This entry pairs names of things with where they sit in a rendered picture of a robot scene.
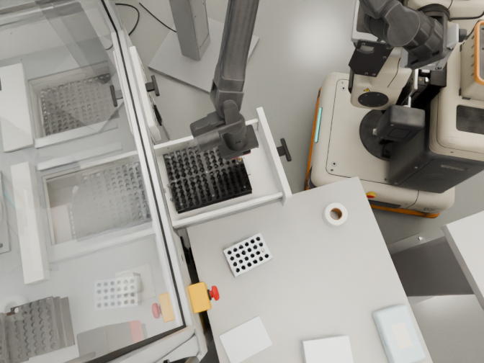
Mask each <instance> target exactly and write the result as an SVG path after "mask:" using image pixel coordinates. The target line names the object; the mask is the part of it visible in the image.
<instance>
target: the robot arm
mask: <svg viewBox="0 0 484 363"><path fill-rule="evenodd" d="M359 2H360V6H361V8H362V9H363V11H364V13H365V14H364V26H365V28H366V30H367V31H368V32H369V33H370V34H372V35H374V36H375V37H378V39H377V42H381V41H382V40H384V41H385V42H386V43H387V44H386V46H385V47H386V48H388V49H390V50H391V49H392V48H394V47H401V46H402V47H403V48H404V49H405V50H406V51H407V52H408V65H407V66H408V67H409V68H410V69H411V70H416V69H418V68H421V67H424V66H427V65H428V64H431V63H434V62H437V61H440V60H442V59H444V58H445V57H446V55H447V20H448V17H447V15H446V14H445V13H444V12H442V14H443V17H442V18H440V19H438V20H436V19H433V18H432V17H427V16H426V15H425V14H424V13H423V12H422V11H417V10H415V9H412V8H410V7H408V6H406V5H404V6H403V5H402V4H401V2H399V1H398V0H359ZM258 7H259V0H228V6H227V11H226V16H225V24H224V28H223V36H222V41H221V46H220V54H219V58H218V63H217V65H216V67H215V74H214V78H213V79H212V84H211V89H210V99H211V101H212V103H213V105H214V107H215V109H216V111H214V112H211V113H209V114H207V116H206V117H203V118H202V119H199V120H197V121H195V122H193V123H191V124H190V126H189V127H190V130H191V132H192V136H193V138H194V141H195V143H196V145H197V150H198V151H199V152H200V153H201V152H203V151H206V150H208V149H211V148H214V147H216V146H217V147H218V150H219V152H220V156H221V158H222V159H224V158H225V160H229V159H234V158H238V157H239V156H245V155H248V154H251V149H253V148H258V147H259V143H258V140H257V138H256V134H255V132H254V128H253V126H252V125H247V126H246V122H245V119H244V117H243V115H242V114H241V113H239V112H240V111H241V106H242V102H243V96H244V92H243V86H244V83H245V78H246V64H247V59H248V52H249V49H250V45H251V38H252V34H253V31H254V25H255V21H256V14H257V11H258Z"/></svg>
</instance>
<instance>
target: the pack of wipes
mask: <svg viewBox="0 0 484 363"><path fill-rule="evenodd" d="M373 318H374V320H375V323H376V326H377V330H378V332H379V335H380V338H381V340H382V344H383V346H384V349H385V352H386V354H387V358H388V361H389V363H414V362H418V361H421V360H424V359H425V358H426V355H425V353H424V350H423V347H422V345H421V342H420V340H419V337H418V334H417V332H416V329H415V326H414V324H413V321H412V318H411V315H410V313H409V311H408V307H407V306H406V305H395V306H392V307H389V308H385V309H382V310H378V311H375V312H374V313H373Z"/></svg>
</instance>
